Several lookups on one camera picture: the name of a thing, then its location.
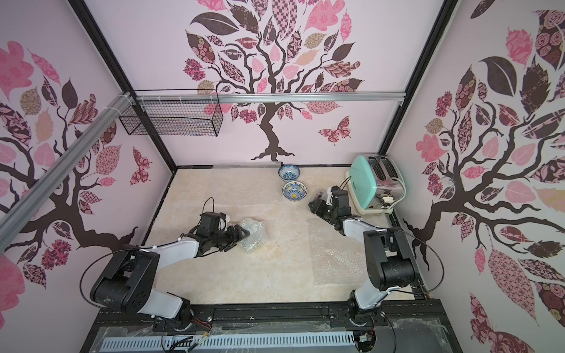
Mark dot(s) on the aluminium frame bar back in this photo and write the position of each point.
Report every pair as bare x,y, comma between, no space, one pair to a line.
327,96

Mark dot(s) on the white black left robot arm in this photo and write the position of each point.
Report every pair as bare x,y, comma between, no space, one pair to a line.
126,284

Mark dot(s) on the blue yellow patterned bowl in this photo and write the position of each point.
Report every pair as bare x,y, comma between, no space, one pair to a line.
294,191

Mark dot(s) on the white slotted cable duct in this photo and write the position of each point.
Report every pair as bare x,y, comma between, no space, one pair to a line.
231,342

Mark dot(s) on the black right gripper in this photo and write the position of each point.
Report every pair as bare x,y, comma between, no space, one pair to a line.
322,207

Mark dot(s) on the aluminium frame bar left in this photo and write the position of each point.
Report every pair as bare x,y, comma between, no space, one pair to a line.
18,216

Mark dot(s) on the mint green toaster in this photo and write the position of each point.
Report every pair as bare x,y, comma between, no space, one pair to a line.
375,184

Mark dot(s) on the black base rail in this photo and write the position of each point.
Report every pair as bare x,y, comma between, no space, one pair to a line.
395,326

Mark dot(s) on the black wire wall basket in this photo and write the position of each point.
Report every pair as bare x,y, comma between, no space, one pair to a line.
174,112

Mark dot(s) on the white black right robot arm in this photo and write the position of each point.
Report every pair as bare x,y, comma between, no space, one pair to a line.
389,265

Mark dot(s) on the aluminium frame bar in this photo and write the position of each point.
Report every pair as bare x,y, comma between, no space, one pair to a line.
327,96
18,216

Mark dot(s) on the blue white patterned bowl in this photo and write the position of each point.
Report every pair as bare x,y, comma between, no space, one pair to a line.
289,173

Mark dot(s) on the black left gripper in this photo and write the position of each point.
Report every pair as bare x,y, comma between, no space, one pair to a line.
235,238

